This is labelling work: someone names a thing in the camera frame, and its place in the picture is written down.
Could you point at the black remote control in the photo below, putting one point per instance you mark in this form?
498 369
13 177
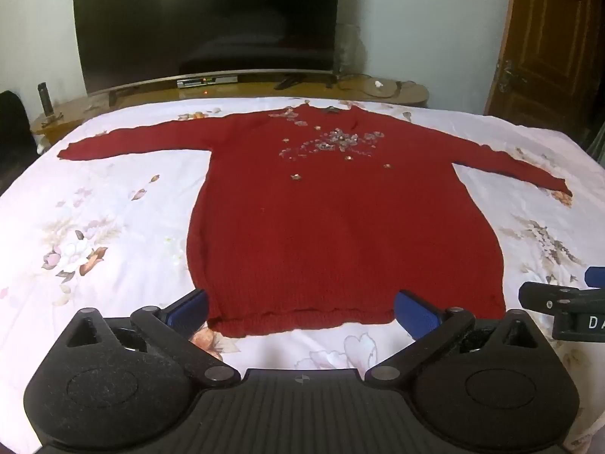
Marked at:
45 99

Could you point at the brown wooden door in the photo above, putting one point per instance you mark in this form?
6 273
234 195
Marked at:
553 42

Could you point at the red knitted sweater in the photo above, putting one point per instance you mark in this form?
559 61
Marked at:
331 246

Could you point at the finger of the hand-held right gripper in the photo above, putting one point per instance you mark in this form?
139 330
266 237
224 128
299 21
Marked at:
543 299
596 277

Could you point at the silver set-top box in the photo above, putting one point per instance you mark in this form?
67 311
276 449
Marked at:
207 82

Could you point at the dark chair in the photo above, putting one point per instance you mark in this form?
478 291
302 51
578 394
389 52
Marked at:
14 137

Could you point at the large black television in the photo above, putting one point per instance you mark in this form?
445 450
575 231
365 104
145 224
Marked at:
203 19

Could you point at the clear glass vase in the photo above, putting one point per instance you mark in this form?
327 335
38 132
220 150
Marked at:
349 52

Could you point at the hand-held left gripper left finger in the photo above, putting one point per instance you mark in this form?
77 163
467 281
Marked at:
193 306

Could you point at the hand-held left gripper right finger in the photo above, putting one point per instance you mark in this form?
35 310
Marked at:
415 314

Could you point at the wooden television cabinet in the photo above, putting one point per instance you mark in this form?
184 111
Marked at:
409 92

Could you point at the floral white bed sheet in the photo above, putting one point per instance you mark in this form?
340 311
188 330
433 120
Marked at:
118 189

